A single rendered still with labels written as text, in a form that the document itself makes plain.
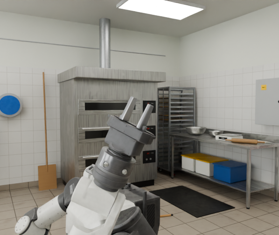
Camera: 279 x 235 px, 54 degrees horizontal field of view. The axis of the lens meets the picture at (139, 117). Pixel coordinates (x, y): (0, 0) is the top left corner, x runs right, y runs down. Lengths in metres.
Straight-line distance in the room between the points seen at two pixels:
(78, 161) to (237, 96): 2.96
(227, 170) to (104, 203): 3.94
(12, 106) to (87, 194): 4.35
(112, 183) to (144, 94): 4.12
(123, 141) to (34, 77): 4.58
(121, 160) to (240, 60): 4.66
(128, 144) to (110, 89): 3.83
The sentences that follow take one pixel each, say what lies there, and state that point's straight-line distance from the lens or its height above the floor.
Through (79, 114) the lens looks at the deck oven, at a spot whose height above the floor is 1.32.
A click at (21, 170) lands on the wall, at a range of 5.24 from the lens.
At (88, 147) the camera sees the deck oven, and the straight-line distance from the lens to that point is 4.35.
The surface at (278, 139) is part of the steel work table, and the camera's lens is 4.60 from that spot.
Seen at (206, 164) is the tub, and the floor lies 0.43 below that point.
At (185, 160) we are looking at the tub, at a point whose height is 0.40.
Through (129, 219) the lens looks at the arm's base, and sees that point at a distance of 0.83.
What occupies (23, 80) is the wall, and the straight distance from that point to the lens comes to 5.13.
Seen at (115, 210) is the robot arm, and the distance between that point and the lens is 0.67.
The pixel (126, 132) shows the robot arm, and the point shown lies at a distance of 0.62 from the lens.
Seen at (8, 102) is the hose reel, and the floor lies 1.50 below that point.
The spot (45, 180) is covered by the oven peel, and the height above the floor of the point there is 0.16.
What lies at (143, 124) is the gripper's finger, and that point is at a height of 1.41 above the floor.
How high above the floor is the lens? 1.45
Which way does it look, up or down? 3 degrees down
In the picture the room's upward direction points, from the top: straight up
